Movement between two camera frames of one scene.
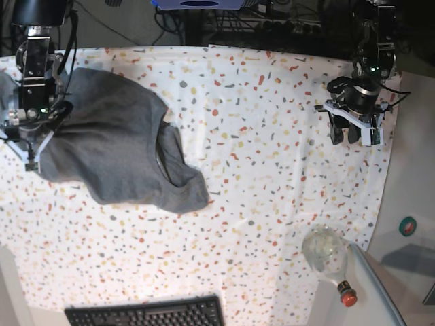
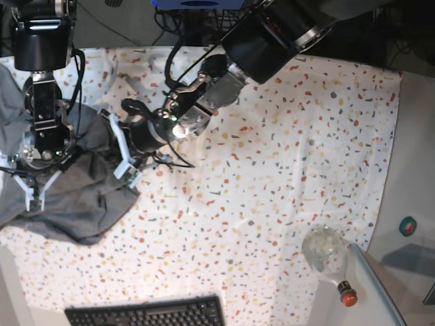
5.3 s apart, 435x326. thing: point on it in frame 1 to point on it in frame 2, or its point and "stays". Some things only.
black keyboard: x=206 y=310 stays
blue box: x=199 y=4 stays
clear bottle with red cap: x=325 y=248 stays
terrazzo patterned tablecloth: x=252 y=132 stays
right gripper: x=360 y=100 to x=141 y=134
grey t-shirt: x=116 y=143 to x=86 y=195
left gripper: x=30 y=126 to x=35 y=176
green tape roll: x=407 y=226 stays
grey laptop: x=404 y=274 stays
